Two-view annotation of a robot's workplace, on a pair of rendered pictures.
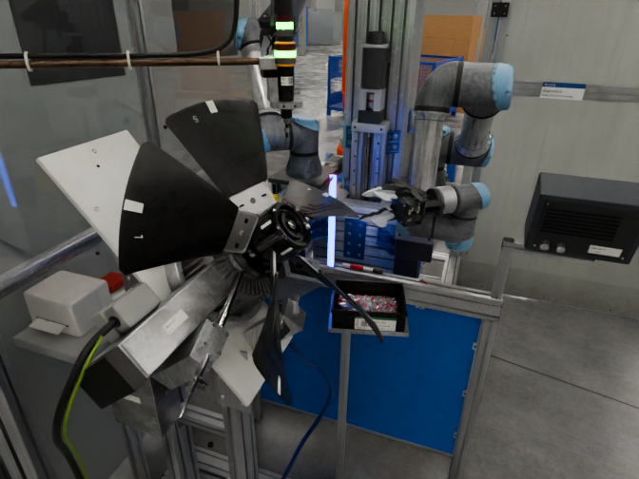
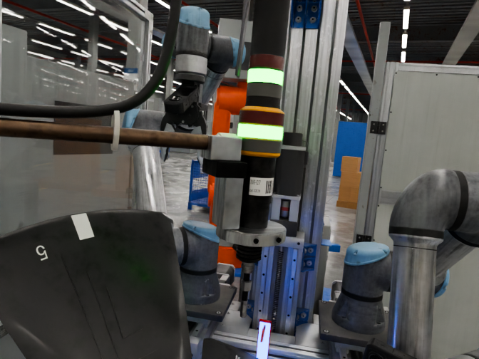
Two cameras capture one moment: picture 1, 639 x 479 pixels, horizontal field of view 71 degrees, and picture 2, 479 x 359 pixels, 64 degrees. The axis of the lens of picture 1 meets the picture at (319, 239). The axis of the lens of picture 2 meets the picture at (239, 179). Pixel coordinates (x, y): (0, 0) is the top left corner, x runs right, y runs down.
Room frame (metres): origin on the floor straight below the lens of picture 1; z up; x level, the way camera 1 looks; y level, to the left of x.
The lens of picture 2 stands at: (0.62, 0.15, 1.55)
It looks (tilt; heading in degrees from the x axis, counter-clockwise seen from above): 7 degrees down; 351
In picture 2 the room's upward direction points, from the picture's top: 5 degrees clockwise
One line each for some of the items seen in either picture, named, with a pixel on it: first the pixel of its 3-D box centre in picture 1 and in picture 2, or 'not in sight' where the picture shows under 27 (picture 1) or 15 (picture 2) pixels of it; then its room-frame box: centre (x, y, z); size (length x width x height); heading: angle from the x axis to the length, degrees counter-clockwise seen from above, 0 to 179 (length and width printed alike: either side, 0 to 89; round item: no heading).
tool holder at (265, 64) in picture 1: (280, 82); (246, 188); (0.99, 0.08, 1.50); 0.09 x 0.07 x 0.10; 106
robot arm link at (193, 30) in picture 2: not in sight; (192, 33); (1.57, 0.14, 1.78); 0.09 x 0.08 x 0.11; 19
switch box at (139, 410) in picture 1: (143, 388); not in sight; (0.89, 0.47, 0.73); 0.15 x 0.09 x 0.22; 71
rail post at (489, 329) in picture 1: (471, 407); not in sight; (1.15, -0.54, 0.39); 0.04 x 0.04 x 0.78; 71
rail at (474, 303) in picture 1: (359, 280); not in sight; (1.30, -0.14, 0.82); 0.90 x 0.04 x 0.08; 71
